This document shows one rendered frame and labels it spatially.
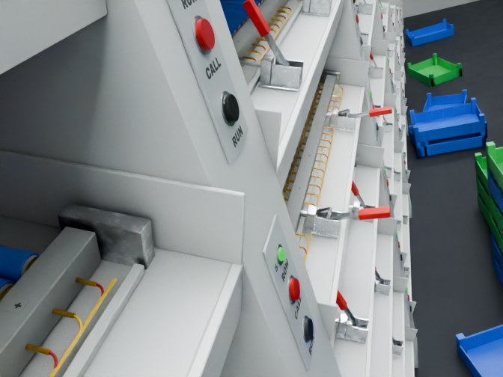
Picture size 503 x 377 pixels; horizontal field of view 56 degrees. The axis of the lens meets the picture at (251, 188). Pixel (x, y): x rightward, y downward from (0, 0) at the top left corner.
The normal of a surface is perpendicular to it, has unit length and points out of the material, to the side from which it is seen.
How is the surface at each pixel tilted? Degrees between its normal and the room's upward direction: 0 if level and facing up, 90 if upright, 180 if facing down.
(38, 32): 110
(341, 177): 20
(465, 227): 0
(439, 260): 0
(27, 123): 90
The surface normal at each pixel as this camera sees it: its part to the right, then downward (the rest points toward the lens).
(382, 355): 0.04, -0.80
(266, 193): 0.92, -0.11
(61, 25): 0.97, 0.17
